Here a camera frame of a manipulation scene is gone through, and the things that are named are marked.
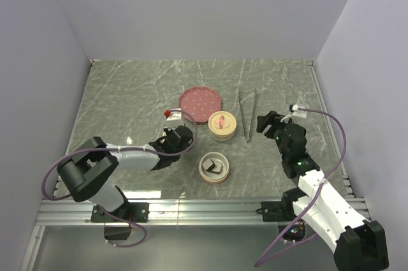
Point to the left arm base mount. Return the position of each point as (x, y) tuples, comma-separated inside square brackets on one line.
[(134, 212)]

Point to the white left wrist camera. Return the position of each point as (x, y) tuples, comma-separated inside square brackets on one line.
[(173, 115)]

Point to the metal tongs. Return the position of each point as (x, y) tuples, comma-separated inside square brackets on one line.
[(247, 118)]

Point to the pink dotted plate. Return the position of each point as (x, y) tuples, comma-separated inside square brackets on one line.
[(200, 103)]

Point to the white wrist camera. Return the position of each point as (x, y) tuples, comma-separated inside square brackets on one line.
[(173, 115), (297, 111)]

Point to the cream lid with pink knob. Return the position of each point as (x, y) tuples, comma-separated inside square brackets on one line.
[(222, 121)]

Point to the sushi piece back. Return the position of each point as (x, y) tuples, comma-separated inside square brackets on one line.
[(208, 165)]

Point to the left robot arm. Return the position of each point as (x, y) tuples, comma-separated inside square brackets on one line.
[(86, 175)]

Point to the sushi piece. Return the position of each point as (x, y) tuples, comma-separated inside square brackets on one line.
[(218, 168), (208, 165)]

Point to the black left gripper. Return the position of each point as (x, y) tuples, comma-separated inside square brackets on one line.
[(168, 131)]

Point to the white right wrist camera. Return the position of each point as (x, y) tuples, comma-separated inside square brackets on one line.
[(297, 111)]

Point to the steel lunch box tier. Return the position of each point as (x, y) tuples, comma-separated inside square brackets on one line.
[(222, 137)]

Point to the sushi piece front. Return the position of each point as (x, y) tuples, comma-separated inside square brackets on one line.
[(218, 168)]

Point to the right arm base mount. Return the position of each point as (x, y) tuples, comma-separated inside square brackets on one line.
[(276, 211)]

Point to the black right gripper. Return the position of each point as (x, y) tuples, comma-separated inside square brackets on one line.
[(271, 118)]

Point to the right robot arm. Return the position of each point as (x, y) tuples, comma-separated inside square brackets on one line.
[(356, 242)]

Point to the cream lunch box tier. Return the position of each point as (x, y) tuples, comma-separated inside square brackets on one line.
[(210, 177)]

